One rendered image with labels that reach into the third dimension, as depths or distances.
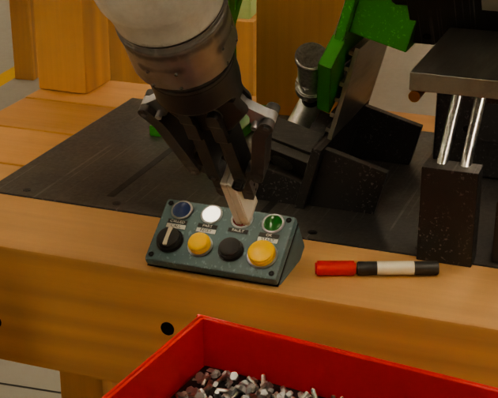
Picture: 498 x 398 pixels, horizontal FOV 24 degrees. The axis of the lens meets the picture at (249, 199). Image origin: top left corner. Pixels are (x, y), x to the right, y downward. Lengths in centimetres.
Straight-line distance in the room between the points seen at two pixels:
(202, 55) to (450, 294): 43
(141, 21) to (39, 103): 104
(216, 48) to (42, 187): 61
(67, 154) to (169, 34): 74
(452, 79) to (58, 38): 94
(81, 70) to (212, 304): 77
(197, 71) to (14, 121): 92
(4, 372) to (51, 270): 158
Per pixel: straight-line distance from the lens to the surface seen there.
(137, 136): 164
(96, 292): 128
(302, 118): 141
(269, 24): 175
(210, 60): 90
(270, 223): 121
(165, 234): 123
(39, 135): 173
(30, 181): 150
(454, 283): 122
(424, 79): 112
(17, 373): 285
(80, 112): 182
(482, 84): 111
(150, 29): 86
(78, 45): 190
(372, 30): 132
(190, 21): 86
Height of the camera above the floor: 143
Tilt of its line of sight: 22 degrees down
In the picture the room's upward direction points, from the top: straight up
